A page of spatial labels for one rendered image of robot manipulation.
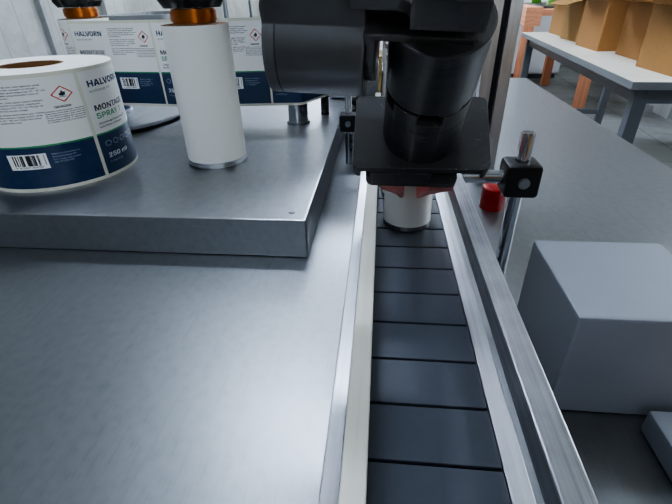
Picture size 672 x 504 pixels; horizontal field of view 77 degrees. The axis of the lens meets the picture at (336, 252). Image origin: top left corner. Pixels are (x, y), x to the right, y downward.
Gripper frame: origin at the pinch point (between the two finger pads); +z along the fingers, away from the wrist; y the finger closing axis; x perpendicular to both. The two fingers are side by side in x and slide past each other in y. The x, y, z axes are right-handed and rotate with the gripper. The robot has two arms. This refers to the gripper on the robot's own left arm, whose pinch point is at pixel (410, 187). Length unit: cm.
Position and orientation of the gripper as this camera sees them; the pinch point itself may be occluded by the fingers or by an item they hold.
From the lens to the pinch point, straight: 42.2
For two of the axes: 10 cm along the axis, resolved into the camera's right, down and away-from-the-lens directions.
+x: -0.7, 9.4, -3.2
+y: -10.0, -0.4, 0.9
